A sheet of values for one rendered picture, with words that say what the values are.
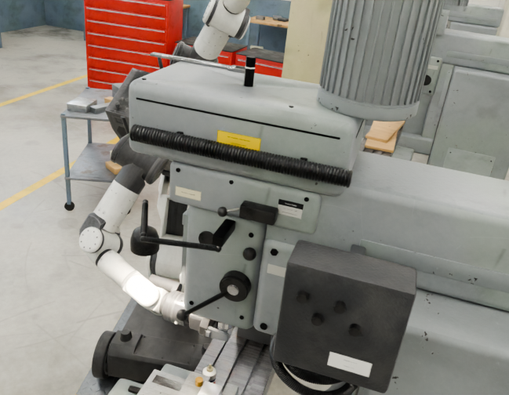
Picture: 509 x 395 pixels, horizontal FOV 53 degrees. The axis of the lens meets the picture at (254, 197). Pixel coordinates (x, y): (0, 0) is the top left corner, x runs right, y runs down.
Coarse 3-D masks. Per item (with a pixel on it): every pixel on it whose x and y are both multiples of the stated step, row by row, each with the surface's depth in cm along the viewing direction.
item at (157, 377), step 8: (152, 376) 151; (160, 376) 151; (168, 376) 151; (176, 376) 152; (144, 384) 148; (152, 384) 148; (160, 384) 148; (168, 384) 149; (176, 384) 149; (232, 384) 146; (144, 392) 145; (152, 392) 146; (160, 392) 146; (168, 392) 146; (176, 392) 146; (224, 392) 143; (232, 392) 143
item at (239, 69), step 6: (150, 54) 124; (156, 54) 123; (162, 54) 124; (180, 60) 122; (186, 60) 122; (192, 60) 121; (198, 60) 121; (210, 66) 120; (216, 66) 120; (222, 66) 120; (228, 66) 120; (234, 66) 120; (240, 66) 121; (240, 72) 118
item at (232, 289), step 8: (232, 272) 117; (240, 272) 117; (224, 280) 116; (232, 280) 115; (240, 280) 115; (248, 280) 116; (224, 288) 117; (232, 288) 116; (240, 288) 116; (248, 288) 116; (216, 296) 119; (224, 296) 118; (232, 296) 117; (240, 296) 116; (200, 304) 121; (208, 304) 120; (184, 312) 124; (192, 312) 123; (184, 320) 124
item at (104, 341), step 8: (104, 336) 218; (112, 336) 220; (96, 344) 215; (104, 344) 215; (96, 352) 214; (104, 352) 214; (96, 360) 213; (104, 360) 214; (96, 368) 213; (104, 368) 216; (96, 376) 216; (104, 376) 218
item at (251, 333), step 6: (240, 330) 178; (246, 330) 177; (252, 330) 176; (240, 336) 179; (246, 336) 178; (252, 336) 177; (258, 336) 177; (264, 336) 176; (270, 336) 175; (264, 342) 177; (270, 342) 177
